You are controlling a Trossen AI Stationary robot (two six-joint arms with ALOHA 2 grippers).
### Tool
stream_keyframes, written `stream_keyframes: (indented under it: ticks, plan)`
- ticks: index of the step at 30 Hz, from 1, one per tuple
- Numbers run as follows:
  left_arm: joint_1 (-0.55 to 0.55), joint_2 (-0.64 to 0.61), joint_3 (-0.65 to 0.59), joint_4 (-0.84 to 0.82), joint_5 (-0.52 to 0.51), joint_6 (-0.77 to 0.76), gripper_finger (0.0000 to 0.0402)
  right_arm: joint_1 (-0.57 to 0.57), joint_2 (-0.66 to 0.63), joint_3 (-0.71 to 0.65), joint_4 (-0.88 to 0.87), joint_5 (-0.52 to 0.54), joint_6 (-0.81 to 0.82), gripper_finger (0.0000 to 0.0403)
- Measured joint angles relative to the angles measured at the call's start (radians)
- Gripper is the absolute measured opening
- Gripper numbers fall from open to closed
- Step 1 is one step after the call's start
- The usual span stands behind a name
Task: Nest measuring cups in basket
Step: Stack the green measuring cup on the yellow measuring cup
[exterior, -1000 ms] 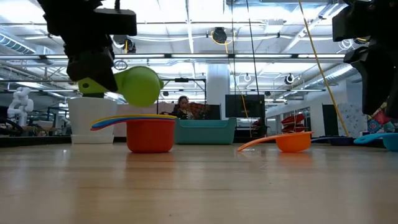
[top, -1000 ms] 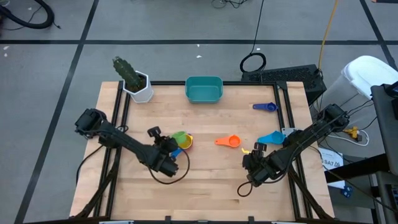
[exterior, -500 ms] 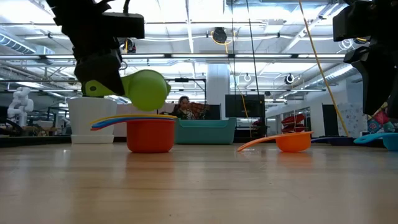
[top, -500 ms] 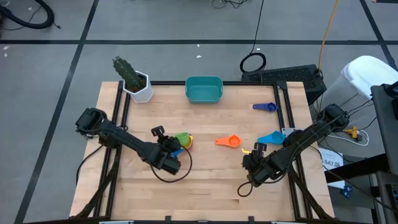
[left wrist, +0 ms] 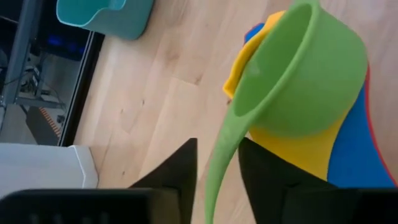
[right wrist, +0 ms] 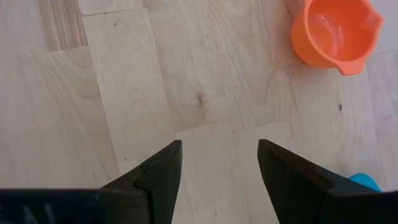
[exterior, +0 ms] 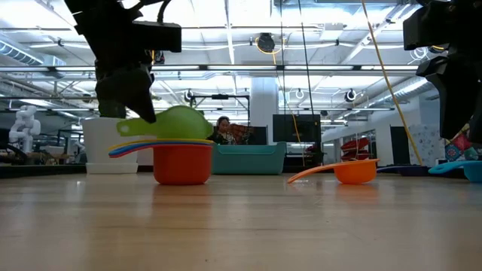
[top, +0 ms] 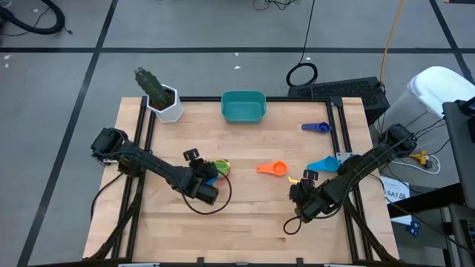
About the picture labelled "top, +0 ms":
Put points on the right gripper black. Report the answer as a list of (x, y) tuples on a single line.
[(306, 191)]

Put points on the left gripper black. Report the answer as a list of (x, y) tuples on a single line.
[(204, 171)]

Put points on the royal blue measuring cup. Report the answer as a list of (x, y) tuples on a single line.
[(212, 181)]

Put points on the small yellow measuring cup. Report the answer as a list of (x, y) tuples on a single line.
[(293, 180)]

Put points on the green measuring cup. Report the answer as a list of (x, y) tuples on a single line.
[(222, 168)]

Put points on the light blue measuring cup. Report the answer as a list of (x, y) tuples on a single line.
[(328, 164)]

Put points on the orange measuring cup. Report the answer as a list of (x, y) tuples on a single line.
[(276, 168)]

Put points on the small dark blue measuring cup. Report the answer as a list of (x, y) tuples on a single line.
[(324, 128)]

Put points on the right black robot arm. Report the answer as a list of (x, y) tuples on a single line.
[(371, 161)]

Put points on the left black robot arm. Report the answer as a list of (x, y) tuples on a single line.
[(148, 161)]

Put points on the teal plastic basket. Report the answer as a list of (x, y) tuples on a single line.
[(243, 107)]

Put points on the white plant pot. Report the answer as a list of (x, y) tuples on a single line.
[(170, 115)]

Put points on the white table edge clamp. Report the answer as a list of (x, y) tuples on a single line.
[(345, 265), (139, 265)]

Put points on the white paper sheet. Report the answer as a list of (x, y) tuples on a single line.
[(397, 185)]

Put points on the green cactus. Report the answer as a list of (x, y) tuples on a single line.
[(150, 87)]

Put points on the small blue tag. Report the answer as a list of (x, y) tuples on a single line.
[(413, 230)]

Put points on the yellow power plug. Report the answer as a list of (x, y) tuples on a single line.
[(421, 157)]

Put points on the black crossbar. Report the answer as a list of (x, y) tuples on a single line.
[(426, 200)]

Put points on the grey equipment rack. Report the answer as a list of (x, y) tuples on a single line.
[(460, 237)]

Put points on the dark grey desk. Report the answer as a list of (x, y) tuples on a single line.
[(462, 155)]

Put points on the white lidded plastic bin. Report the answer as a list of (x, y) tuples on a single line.
[(441, 89)]

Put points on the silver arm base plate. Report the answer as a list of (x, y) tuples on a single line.
[(342, 157), (109, 162)]

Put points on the black aluminium table frame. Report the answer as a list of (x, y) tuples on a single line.
[(200, 99)]

